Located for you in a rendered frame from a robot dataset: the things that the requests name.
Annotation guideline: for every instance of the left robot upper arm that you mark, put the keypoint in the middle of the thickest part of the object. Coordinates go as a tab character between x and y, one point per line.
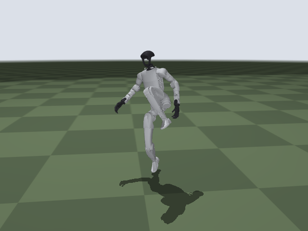
162	72

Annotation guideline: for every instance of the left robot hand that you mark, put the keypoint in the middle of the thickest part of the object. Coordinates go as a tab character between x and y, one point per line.
176	114

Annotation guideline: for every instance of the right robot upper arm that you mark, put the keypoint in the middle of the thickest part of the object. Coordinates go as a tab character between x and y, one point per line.
138	82

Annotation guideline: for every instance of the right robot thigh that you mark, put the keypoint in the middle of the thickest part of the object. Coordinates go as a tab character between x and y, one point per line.
148	126

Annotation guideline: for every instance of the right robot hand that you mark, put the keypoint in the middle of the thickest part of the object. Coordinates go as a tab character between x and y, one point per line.
119	104

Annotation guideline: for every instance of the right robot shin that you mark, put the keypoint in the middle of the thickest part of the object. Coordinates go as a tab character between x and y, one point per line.
151	155

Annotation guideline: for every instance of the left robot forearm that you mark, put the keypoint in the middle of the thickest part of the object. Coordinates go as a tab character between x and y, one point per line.
176	91

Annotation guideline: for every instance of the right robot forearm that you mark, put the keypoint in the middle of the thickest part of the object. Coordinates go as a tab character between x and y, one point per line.
129	95

